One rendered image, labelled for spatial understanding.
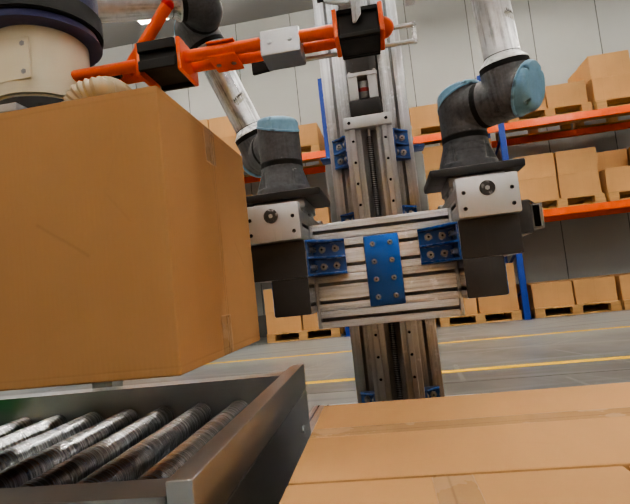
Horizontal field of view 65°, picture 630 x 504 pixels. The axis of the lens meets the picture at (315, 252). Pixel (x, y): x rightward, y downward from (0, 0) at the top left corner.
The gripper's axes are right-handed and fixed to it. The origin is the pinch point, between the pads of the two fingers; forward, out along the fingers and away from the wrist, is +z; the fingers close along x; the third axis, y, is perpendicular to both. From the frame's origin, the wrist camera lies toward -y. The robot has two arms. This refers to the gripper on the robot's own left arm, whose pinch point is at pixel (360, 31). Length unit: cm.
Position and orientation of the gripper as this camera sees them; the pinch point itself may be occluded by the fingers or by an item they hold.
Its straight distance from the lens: 94.3
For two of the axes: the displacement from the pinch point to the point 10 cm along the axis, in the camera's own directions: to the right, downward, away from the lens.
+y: -9.8, 1.2, 1.4
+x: -1.5, -0.6, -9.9
